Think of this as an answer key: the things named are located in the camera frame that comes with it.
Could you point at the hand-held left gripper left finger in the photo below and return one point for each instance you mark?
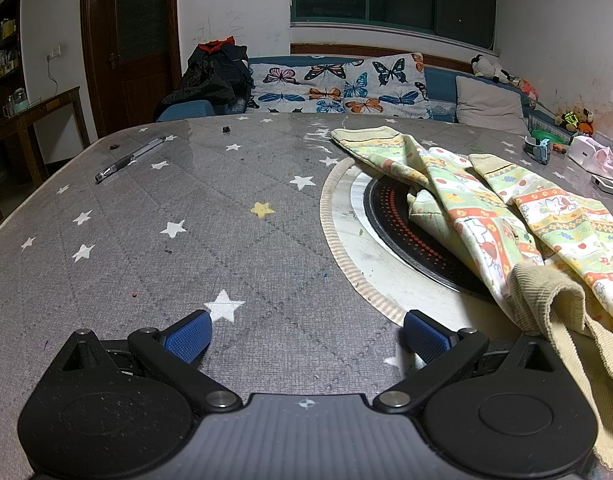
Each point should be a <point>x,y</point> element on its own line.
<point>189,336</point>

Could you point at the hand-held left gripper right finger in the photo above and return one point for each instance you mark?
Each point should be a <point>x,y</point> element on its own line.
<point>426,336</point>

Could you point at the printed children's pajama top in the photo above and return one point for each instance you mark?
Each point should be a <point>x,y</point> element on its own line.
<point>486,220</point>

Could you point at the grey star-print table cover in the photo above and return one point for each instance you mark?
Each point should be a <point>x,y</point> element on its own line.
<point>211,260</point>

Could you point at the round black induction cooktop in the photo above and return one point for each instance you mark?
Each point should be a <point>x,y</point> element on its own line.
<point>386,220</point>

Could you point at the clear black pen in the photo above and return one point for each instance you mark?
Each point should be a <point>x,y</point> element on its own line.
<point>131,158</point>

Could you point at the small orange toy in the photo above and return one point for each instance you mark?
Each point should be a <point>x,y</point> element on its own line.
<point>560,148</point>

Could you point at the green plastic toy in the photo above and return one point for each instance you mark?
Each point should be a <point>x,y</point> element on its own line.
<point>545,135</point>

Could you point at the white remote control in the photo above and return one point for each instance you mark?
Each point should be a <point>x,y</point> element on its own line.
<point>609,184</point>

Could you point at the grey cushion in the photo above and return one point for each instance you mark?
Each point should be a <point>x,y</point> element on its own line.
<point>489,102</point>

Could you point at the pink and white plastic bag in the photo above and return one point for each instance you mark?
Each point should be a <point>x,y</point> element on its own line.
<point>589,152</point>

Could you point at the butterfly print pillow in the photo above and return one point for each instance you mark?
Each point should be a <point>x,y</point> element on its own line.
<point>381,85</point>
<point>291,87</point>

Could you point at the black jacket pile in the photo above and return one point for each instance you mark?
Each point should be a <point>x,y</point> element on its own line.
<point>211,77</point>

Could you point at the brown bear plush toys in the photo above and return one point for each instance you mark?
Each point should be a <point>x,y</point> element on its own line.
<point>576,117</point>

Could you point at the pink orange plush toy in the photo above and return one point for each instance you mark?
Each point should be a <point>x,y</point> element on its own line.
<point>524,87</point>

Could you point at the dark wooden desk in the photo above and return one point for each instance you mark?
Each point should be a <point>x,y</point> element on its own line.
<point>36,110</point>

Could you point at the black and white plush toy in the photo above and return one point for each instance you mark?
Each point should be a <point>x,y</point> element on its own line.
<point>486,66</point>

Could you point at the dark wooden door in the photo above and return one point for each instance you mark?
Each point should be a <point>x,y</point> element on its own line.
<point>136,60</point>

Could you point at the glass jug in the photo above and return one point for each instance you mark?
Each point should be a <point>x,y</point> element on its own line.
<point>17,102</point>

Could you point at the dark wooden bookshelf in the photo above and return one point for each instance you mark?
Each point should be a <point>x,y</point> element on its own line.
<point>4,45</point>

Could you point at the white wall socket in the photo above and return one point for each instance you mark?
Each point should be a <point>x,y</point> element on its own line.
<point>53,52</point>

